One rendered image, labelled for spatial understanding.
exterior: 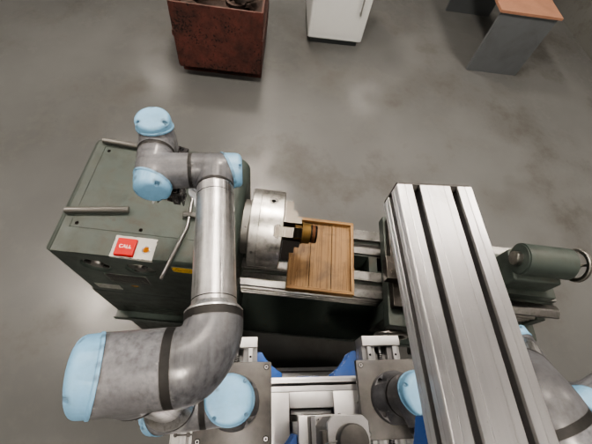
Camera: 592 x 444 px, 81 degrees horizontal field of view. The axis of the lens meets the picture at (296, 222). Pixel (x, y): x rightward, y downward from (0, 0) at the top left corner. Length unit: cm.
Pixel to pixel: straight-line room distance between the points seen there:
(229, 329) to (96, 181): 98
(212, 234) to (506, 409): 48
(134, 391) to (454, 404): 39
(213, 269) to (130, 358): 17
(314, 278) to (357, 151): 189
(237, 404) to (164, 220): 65
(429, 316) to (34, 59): 420
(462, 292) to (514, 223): 311
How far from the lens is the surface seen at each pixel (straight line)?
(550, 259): 177
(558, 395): 69
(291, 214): 143
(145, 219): 128
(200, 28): 346
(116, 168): 143
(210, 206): 66
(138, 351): 55
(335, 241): 165
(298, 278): 154
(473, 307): 37
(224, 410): 94
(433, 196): 41
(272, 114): 338
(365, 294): 162
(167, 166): 74
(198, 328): 55
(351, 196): 291
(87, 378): 56
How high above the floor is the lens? 232
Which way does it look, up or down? 60 degrees down
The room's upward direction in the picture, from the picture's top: 13 degrees clockwise
